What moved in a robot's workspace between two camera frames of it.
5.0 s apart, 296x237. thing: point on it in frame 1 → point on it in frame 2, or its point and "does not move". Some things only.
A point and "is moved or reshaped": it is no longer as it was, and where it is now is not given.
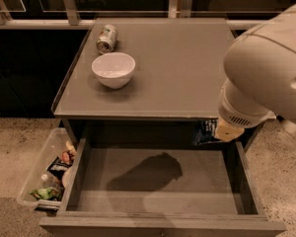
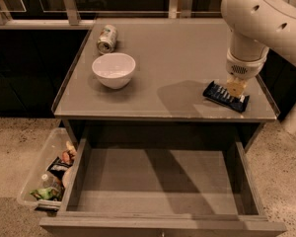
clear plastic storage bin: [43, 182] does not move
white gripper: [237, 117] → [243, 68]
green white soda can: [107, 39] does not move
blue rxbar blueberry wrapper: [203, 130] is moved or reshaped
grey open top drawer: [158, 187] does not move
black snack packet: [58, 167] does not move
